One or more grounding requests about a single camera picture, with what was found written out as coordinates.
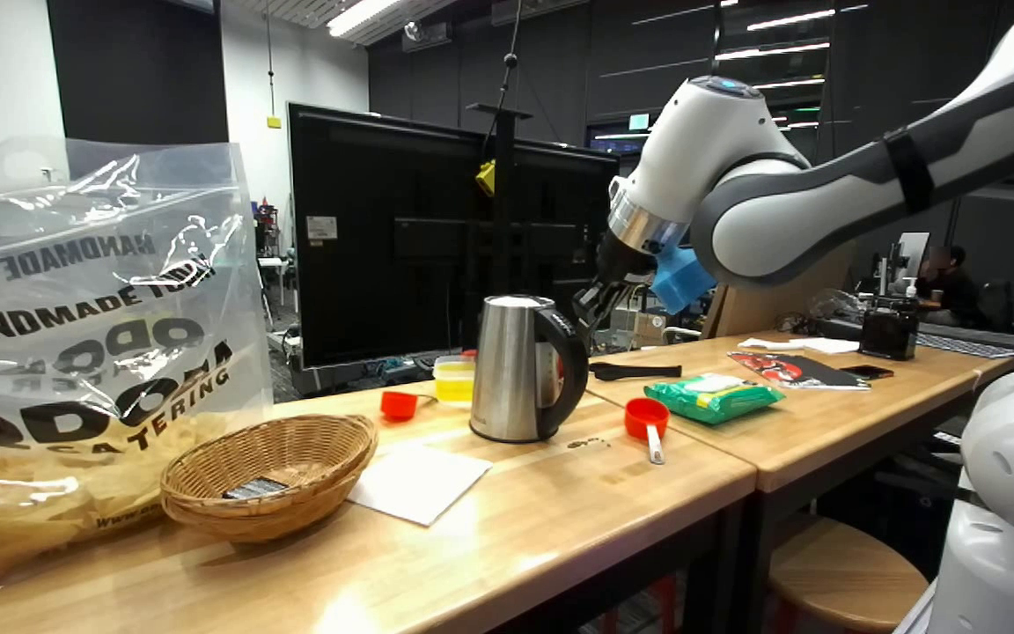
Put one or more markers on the small black flat object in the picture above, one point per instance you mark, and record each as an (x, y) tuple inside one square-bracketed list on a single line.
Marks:
[(868, 372)]

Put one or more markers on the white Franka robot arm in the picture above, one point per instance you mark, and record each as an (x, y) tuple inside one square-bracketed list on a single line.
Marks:
[(790, 212)]

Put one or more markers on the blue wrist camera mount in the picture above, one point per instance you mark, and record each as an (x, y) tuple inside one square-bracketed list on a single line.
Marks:
[(681, 281)]

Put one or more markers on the small red measuring cup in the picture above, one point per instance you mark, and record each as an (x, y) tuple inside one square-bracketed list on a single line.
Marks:
[(400, 407)]

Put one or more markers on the small packet in basket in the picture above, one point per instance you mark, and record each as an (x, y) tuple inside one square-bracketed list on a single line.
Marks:
[(256, 489)]

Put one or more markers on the black box device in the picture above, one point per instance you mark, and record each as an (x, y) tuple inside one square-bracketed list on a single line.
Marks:
[(889, 327)]

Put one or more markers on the large black monitor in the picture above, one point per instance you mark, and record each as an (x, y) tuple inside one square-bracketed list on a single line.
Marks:
[(415, 249)]

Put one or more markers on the stainless steel electric kettle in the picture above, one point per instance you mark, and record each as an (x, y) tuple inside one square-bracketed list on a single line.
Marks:
[(510, 372)]

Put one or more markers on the round wooden stool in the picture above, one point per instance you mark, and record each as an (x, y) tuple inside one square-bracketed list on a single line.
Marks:
[(842, 574)]

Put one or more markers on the yellow tag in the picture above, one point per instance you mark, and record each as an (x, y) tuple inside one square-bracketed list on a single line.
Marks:
[(489, 176)]

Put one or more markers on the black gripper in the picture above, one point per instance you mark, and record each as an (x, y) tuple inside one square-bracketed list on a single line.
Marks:
[(623, 260)]

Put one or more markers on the white paper stack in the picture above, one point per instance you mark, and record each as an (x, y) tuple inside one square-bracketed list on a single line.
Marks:
[(812, 347)]

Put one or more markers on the ceiling light strip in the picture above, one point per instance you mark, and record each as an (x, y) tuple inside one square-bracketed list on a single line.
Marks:
[(361, 14)]

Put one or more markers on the black vertical stand pole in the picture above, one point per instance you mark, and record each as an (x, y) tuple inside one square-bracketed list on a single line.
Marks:
[(506, 128)]

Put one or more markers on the red and black magazine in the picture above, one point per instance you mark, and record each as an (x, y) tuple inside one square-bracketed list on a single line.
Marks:
[(795, 372)]

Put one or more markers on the woven wicker basket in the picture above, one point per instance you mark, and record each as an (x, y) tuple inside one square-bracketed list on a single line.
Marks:
[(265, 480)]

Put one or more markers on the yellow plastic container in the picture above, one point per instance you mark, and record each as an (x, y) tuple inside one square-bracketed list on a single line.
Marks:
[(454, 380)]

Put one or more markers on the brown cardboard box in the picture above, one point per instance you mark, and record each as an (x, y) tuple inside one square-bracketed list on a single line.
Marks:
[(776, 306)]

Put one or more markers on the seated person in background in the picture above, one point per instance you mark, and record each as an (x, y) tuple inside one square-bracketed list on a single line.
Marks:
[(954, 285)]

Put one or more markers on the clear printed plastic bag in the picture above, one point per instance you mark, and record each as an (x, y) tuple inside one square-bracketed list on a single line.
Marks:
[(85, 327)]

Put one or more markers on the white paper sheet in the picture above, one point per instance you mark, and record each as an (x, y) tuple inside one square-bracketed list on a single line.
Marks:
[(421, 485)]

